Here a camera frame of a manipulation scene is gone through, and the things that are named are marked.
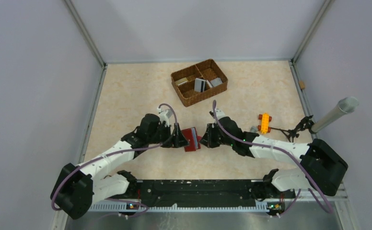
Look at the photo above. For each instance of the red leather card holder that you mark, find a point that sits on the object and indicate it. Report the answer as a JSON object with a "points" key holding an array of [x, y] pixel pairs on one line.
{"points": [[193, 138]]}

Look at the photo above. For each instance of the silver metal tube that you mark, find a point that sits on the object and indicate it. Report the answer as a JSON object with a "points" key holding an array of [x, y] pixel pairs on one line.
{"points": [[344, 107]]}

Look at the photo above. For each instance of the striped grey card upright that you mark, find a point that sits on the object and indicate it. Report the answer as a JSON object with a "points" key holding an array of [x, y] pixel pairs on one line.
{"points": [[199, 85]]}

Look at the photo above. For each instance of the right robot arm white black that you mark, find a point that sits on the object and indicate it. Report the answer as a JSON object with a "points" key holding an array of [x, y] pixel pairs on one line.
{"points": [[316, 164]]}

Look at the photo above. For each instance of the grey plastic toy beam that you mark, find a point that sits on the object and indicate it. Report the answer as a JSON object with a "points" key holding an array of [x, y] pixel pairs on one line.
{"points": [[254, 129]]}

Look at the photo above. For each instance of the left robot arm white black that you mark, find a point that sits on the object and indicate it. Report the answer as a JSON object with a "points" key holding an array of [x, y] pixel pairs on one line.
{"points": [[80, 186]]}

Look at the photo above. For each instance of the small tan block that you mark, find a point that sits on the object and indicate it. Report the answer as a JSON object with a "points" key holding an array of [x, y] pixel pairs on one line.
{"points": [[301, 85]]}

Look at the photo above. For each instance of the yellow toy brick car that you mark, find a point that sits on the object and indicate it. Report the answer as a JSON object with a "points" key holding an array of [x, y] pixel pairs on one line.
{"points": [[264, 127]]}

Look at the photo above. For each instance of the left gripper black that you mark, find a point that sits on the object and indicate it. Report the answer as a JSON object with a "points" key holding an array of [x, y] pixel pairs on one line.
{"points": [[179, 140]]}

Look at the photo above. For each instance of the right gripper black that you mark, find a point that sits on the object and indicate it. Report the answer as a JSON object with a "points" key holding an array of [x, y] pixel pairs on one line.
{"points": [[207, 140]]}

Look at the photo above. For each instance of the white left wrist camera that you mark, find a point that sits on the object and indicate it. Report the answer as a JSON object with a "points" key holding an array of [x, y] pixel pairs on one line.
{"points": [[165, 115]]}

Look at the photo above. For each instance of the black mini tripod stand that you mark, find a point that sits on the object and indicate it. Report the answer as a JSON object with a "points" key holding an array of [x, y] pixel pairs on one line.
{"points": [[305, 124]]}

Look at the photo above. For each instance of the brown wicker divided basket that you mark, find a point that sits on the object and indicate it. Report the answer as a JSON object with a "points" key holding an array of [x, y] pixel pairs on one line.
{"points": [[207, 70]]}

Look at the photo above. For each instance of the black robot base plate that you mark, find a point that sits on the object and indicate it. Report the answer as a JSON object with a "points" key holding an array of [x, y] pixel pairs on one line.
{"points": [[203, 193]]}

